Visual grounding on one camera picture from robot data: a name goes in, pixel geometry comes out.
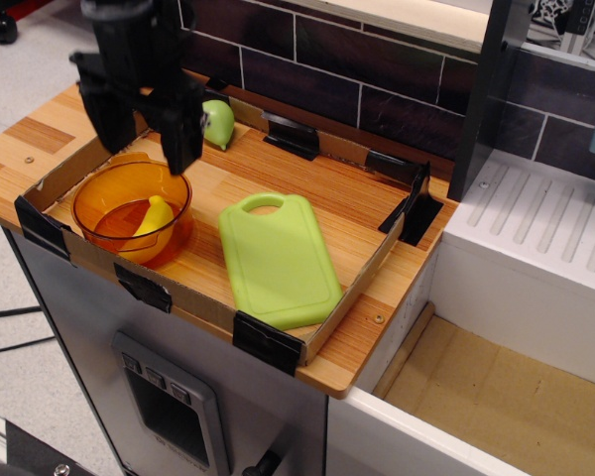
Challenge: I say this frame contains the cardboard fence with black tape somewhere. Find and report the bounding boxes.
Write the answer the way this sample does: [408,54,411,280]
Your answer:
[12,86,455,391]

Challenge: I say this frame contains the green plastic cutting board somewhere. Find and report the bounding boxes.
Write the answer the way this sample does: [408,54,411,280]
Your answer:
[218,192,343,330]

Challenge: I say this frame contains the grey toy oven cabinet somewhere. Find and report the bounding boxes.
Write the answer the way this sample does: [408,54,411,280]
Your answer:
[8,232,327,475]

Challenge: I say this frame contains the orange transparent plastic pot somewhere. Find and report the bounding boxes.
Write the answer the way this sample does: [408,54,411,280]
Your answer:
[71,152,193,268]

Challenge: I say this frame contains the black cable on floor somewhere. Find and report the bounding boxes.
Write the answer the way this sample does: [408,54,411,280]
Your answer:
[0,305,56,356]

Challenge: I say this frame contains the black vertical post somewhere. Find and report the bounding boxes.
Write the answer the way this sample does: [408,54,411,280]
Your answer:
[448,1,533,201]

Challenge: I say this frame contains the white toy sink unit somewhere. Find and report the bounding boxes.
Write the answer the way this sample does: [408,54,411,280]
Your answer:
[326,152,595,475]

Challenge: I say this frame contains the yellow toy banana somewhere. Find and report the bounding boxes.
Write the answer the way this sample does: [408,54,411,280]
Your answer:
[120,195,175,264]

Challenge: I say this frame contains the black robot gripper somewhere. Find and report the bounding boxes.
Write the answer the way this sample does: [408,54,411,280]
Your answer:
[70,14,205,176]

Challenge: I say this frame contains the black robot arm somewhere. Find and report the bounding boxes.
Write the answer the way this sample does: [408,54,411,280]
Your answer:
[70,1,205,176]

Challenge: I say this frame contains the green toy pear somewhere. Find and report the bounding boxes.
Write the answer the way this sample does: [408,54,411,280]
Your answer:
[202,99,235,151]

